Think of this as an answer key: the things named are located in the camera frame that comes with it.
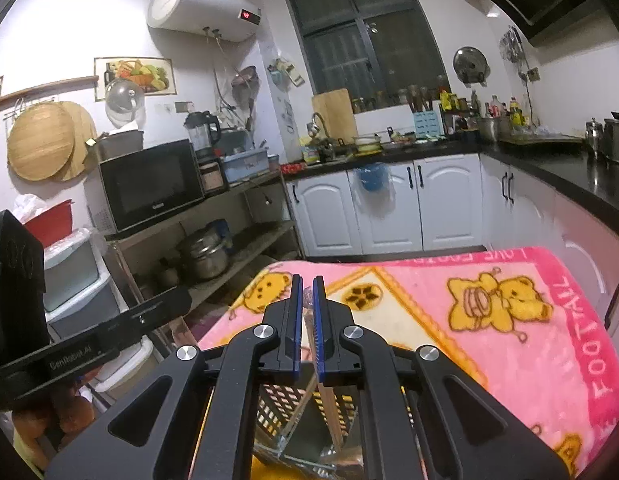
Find white kitchen cabinets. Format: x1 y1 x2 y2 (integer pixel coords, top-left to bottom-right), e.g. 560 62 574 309
286 152 619 327

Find dark kitchen window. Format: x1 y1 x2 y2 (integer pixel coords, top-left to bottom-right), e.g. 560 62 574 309
288 0 446 105

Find person's left hand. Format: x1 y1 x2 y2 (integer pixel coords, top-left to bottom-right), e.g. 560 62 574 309
12 366 101 472

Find white drawer storage unit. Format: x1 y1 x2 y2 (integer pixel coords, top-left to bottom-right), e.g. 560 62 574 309
44 228 158 400

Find dark green utensil basket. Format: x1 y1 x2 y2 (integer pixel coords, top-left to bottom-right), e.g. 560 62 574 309
251 378 365 479

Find red plastic basin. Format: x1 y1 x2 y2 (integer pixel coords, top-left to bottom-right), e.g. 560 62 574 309
25 200 73 248

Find pink cartoon bear blanket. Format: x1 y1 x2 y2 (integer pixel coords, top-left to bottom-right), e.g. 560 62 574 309
198 247 619 474

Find stainless steel pot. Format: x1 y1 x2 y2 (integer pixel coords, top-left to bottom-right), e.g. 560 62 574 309
177 226 230 281

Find metal storage shelf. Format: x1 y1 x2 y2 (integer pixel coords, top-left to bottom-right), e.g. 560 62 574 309
106 170 303 356

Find black microwave oven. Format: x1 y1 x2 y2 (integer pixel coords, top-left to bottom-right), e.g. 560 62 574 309
84 139 204 237

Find round bamboo board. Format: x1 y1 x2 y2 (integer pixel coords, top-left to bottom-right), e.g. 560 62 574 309
8 102 75 182

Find blue hanging bucket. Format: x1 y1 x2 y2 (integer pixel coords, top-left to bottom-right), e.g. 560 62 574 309
355 162 390 193

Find light blue storage box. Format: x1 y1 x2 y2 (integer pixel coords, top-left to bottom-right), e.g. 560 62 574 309
221 148 269 184

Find glass dome lid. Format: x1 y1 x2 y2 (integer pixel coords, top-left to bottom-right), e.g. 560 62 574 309
105 78 146 128

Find black blender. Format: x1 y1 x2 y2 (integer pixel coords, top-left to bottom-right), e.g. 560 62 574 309
183 110 221 160

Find light blue knife block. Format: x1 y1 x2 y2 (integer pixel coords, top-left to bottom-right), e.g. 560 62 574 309
413 110 444 138

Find fruit picture poster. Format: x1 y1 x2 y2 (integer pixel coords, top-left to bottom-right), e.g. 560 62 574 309
93 56 177 102

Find wooden cutting board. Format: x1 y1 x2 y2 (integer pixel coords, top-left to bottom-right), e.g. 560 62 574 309
311 88 358 144

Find hanging pot lid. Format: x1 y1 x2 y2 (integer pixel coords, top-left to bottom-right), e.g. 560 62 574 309
453 47 491 87

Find white water heater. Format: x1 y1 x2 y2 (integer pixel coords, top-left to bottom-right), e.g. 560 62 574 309
146 0 262 42

